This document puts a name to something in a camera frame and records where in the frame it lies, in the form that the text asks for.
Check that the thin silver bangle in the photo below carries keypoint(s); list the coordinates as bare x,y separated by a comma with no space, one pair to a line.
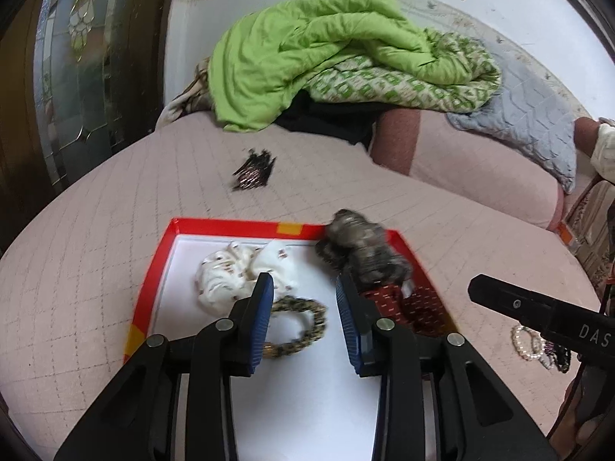
543,359

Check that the pink pillow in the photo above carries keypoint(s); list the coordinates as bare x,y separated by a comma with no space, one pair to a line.
456,168

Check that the green blanket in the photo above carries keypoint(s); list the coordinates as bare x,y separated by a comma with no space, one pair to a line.
288,48

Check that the white cloth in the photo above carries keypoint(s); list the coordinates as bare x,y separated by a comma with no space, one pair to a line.
605,146

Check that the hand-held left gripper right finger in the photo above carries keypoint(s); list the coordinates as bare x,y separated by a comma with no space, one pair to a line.
348,331

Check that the pile of black hairpins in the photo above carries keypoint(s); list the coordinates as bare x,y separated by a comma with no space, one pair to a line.
254,170

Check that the red rimmed white tray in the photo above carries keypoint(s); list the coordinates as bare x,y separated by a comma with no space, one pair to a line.
307,394

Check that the red patterned scrunchie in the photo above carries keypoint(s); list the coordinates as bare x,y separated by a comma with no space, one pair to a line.
423,307

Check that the white scrunchie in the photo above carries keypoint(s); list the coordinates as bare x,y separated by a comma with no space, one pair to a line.
226,273

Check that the grey patterned scrunchie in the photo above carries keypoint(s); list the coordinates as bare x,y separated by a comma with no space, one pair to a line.
360,245

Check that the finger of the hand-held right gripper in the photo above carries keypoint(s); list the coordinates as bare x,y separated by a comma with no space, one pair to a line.
504,300

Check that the black cloth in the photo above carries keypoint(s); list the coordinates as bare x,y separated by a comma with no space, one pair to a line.
331,120

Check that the wooden door with stained glass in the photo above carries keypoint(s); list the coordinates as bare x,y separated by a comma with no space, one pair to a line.
72,81

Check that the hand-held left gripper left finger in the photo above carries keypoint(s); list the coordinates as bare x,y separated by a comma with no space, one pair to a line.
259,331

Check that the leopard print cloth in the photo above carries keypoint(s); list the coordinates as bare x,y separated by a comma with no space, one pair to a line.
192,96

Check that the green white patterned quilt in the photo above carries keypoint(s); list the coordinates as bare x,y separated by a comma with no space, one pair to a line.
384,84

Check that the person's right hand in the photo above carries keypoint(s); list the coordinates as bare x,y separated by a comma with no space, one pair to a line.
593,408

